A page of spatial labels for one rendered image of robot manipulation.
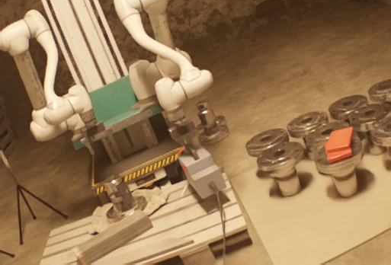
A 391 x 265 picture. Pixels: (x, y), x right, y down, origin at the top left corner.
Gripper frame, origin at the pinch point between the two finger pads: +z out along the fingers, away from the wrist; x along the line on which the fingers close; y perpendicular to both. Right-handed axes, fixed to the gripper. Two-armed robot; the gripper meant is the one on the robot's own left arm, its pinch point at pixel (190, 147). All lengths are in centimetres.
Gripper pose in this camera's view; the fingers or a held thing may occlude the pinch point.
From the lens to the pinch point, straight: 252.1
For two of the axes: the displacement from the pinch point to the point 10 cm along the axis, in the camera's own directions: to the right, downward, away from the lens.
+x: -9.0, 4.2, -1.4
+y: -2.4, -1.9, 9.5
